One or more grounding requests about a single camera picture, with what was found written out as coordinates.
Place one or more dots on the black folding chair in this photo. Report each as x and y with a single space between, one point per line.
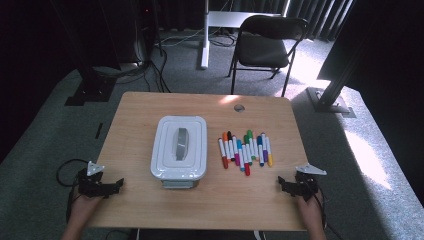
263 50

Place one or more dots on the black curtain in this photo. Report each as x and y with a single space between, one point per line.
383 50

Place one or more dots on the black tape strip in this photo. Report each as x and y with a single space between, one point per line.
99 130

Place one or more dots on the grey curtain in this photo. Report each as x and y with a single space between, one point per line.
320 16

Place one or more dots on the black metal post with base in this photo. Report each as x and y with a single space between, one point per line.
330 96

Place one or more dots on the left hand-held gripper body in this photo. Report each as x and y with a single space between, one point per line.
88 185

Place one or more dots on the black stand with flat base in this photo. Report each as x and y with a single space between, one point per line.
91 90

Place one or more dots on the person's left hand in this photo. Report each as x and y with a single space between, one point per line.
83 206

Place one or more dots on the row of coloured markers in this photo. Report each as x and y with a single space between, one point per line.
245 153

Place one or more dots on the person's right hand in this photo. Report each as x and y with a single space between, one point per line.
310 210

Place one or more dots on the grey table grommet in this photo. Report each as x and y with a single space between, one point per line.
239 108

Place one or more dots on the white desk frame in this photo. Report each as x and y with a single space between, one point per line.
205 40

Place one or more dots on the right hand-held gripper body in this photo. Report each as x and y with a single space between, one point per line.
305 186

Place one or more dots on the clear brown storage box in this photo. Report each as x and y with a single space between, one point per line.
180 184

